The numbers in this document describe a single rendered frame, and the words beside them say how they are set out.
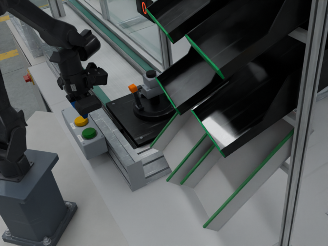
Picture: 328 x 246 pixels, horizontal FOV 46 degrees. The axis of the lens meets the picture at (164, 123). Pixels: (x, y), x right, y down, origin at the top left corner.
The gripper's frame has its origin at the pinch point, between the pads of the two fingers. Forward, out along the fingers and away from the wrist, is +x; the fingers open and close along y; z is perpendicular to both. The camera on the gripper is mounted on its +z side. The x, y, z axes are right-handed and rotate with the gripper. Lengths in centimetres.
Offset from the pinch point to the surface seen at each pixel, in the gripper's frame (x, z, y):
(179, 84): -14.8, 15.9, -27.3
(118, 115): 8.5, 10.1, 1.7
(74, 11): 15, 33, 108
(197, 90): -15.9, 17.1, -32.8
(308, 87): -26, 23, -55
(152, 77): -3.0, 20.7, -3.4
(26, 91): 105, 3, 208
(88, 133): 8.4, -0.8, -1.0
